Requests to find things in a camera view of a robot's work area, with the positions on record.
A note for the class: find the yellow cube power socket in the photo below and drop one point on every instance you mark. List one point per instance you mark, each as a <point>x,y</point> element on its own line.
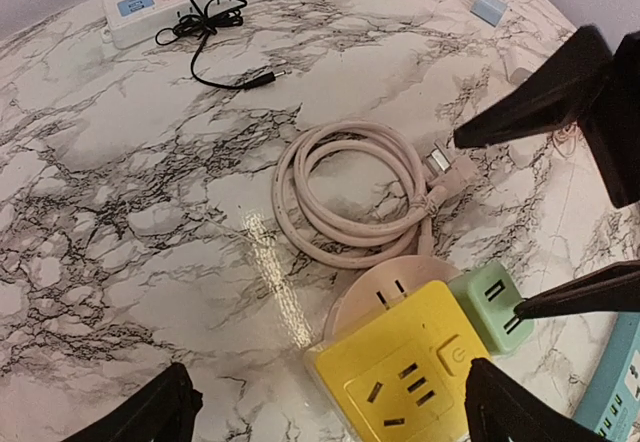
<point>400,374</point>

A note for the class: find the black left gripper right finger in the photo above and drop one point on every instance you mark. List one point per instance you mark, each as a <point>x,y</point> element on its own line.
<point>499,409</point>

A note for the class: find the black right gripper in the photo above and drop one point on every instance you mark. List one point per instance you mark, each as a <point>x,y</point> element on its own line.
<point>581,71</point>

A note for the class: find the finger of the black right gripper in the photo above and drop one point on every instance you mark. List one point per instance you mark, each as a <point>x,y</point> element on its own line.
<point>614,288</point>

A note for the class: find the white USB charger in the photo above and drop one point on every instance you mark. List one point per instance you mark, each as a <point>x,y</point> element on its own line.
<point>519,75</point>

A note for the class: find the pink round power socket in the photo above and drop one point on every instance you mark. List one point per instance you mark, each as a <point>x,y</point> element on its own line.
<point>383,286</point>

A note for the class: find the teal power strip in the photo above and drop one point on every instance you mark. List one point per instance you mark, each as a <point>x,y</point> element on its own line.
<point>610,404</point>

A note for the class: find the green cube plug adapter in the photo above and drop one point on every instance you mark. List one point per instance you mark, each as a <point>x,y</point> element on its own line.
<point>488,296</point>

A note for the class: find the light blue USB charger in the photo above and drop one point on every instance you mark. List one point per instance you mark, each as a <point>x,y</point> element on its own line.
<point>490,11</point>

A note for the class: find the black power adapter with cable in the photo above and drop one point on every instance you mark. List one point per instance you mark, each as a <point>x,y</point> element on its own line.
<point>201,25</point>

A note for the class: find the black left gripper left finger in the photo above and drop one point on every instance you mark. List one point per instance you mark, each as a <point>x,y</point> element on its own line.
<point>164,409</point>

